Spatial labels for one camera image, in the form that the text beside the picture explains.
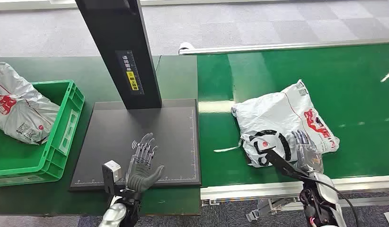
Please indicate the black scanner base plate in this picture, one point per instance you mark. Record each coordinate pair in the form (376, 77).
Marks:
(113, 137)

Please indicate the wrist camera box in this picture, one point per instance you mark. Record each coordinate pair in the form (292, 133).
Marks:
(111, 172)
(285, 166)

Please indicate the metal conveyor bracket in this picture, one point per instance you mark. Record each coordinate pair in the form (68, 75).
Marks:
(266, 208)

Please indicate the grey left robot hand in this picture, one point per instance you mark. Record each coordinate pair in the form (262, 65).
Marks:
(139, 178)

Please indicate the green conveyor belt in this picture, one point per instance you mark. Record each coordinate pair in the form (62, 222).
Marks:
(354, 94)

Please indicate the grey poly mailer package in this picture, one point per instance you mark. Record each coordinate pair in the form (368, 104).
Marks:
(22, 112)

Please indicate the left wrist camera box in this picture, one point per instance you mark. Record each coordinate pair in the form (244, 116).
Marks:
(111, 172)

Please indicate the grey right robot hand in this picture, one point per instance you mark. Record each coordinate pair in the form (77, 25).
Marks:
(309, 156)

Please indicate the black scanner column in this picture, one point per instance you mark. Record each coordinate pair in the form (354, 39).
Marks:
(119, 31)

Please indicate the white poly mailer package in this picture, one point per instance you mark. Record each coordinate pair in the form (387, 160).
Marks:
(269, 119)

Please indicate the green plastic crate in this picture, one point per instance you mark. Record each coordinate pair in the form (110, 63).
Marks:
(56, 150)

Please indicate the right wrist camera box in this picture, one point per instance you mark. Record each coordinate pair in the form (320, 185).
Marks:
(285, 166)

